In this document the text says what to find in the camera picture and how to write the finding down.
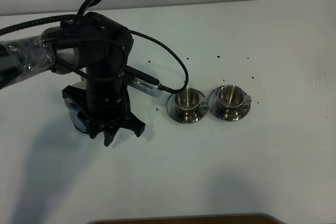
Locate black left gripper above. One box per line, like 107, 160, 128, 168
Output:
62, 63, 145, 146

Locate stainless steel teapot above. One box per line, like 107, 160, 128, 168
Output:
64, 81, 87, 134

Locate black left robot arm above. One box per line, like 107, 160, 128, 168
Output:
1, 12, 145, 146

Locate left stainless steel teacup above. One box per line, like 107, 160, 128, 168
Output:
173, 88, 208, 120

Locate stainless steel teacup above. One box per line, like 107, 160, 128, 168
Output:
173, 88, 208, 120
217, 85, 251, 116

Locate right stainless steel teacup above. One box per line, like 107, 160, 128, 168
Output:
217, 85, 251, 116

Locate left steel cup saucer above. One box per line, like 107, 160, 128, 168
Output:
165, 87, 208, 124

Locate steel cup saucer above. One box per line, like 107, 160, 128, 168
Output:
208, 86, 251, 122
165, 87, 208, 124

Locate right steel cup saucer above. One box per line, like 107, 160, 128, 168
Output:
208, 86, 251, 122

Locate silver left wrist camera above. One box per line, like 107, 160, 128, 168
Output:
124, 66, 163, 98

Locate black braided left cable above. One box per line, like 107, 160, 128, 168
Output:
0, 0, 190, 94

